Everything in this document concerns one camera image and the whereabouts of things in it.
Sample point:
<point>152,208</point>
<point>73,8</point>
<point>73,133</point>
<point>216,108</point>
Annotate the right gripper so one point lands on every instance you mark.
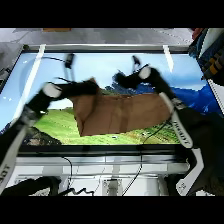
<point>124,80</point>

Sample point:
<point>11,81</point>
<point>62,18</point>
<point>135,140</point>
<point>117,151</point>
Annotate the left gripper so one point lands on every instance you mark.
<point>87,88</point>

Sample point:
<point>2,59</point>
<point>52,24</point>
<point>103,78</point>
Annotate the brown pants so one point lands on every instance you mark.
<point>116,115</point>

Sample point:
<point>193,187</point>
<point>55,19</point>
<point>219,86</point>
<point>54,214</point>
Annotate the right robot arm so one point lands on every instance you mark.
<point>160,86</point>

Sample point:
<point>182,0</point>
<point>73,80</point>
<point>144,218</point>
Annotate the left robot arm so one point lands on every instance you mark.
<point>33,106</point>

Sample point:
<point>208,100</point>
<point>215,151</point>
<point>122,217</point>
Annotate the heap of clothes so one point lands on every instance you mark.
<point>213,63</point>

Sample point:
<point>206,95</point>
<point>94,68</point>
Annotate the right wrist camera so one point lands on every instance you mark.
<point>136,61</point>

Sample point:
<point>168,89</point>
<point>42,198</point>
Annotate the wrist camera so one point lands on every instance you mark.
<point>136,61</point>
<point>69,60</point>

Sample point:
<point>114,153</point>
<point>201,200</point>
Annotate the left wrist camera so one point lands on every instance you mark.
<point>69,60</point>

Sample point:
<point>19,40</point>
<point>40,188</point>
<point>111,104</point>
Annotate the silver frame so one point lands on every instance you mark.
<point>113,186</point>

